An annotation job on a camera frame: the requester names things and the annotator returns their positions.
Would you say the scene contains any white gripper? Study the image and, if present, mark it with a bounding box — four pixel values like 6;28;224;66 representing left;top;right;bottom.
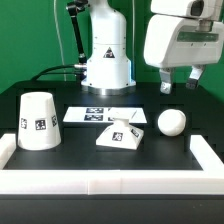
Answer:
143;15;224;94

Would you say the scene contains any white lamp bulb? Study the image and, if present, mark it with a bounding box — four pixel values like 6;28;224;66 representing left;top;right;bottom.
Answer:
158;109;186;137

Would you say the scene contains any white lamp base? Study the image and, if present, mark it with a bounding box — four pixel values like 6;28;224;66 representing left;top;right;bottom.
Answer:
96;119;144;150

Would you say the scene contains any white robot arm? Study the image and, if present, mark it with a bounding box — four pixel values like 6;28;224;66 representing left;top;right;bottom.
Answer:
82;0;224;95

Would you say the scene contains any white lamp shade cone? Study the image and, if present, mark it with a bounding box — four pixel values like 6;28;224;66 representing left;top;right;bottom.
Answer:
18;92;61;150

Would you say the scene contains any white marker sheet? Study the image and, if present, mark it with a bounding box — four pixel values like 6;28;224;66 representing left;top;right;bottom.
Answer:
63;106;147;124

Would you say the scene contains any black cable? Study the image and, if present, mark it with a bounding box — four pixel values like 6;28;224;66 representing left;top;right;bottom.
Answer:
31;64;88;82

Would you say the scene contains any white U-shaped border frame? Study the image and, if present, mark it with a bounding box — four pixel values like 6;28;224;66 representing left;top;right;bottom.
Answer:
0;135;224;195

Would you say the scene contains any white thin cable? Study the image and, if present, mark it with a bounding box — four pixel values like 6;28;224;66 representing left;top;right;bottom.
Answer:
53;0;67;82

